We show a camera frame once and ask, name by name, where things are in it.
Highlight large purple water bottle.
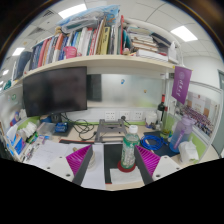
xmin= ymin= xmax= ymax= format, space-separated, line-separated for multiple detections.
xmin=169 ymin=114 xmax=196 ymax=154

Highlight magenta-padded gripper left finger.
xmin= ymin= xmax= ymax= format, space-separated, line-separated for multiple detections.
xmin=44 ymin=144 xmax=95 ymax=187

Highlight black computer monitor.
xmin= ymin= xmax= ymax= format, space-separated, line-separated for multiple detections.
xmin=22 ymin=65 xmax=89 ymax=124

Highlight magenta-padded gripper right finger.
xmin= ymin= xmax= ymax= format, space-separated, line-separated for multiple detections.
xmin=133 ymin=144 xmax=184 ymax=184

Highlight black cable tangle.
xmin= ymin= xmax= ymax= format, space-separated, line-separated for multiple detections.
xmin=61 ymin=113 xmax=98 ymax=141

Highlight purple hanging pennant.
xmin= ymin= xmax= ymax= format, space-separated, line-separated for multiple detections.
xmin=171 ymin=65 xmax=193 ymax=105

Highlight wall shelf with books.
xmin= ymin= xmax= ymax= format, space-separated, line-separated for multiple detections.
xmin=11 ymin=4 xmax=184 ymax=84

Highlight blank white paper sheet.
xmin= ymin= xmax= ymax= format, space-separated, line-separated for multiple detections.
xmin=81 ymin=143 xmax=107 ymax=191

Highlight grey metal laptop stand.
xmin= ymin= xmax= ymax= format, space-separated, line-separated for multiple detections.
xmin=94 ymin=118 xmax=128 ymax=144

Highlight white wall socket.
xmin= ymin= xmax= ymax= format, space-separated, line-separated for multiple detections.
xmin=132 ymin=109 xmax=144 ymax=122
xmin=119 ymin=109 xmax=132 ymax=122
xmin=104 ymin=109 xmax=117 ymax=122

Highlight black desk mat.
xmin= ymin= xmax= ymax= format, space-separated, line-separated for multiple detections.
xmin=103 ymin=130 xmax=181 ymax=184

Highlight small blue device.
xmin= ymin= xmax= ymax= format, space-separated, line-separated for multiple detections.
xmin=54 ymin=122 xmax=69 ymax=134

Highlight coiled blue cable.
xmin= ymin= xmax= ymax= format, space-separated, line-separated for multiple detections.
xmin=139 ymin=134 xmax=169 ymax=152

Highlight group photo poster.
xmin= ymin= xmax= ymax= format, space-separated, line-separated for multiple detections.
xmin=178 ymin=91 xmax=221 ymax=138

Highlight clear green-labelled drink bottle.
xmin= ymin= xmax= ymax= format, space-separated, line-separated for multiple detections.
xmin=120 ymin=124 xmax=141 ymax=170

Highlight ceiling lights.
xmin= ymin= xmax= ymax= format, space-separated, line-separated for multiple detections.
xmin=1 ymin=3 xmax=198 ymax=76

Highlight crumpled white tissue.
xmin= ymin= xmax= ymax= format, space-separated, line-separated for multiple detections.
xmin=178 ymin=140 xmax=200 ymax=164

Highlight dark wine bottle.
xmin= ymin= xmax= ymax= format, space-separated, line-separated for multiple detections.
xmin=157 ymin=94 xmax=167 ymax=123

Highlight handwritten white paper sheet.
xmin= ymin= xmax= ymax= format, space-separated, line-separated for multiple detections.
xmin=28 ymin=139 xmax=69 ymax=168

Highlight clear plastic box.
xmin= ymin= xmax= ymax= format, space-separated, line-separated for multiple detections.
xmin=36 ymin=122 xmax=56 ymax=136

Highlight white tissue sheet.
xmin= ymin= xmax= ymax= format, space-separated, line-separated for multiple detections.
xmin=109 ymin=166 xmax=145 ymax=186

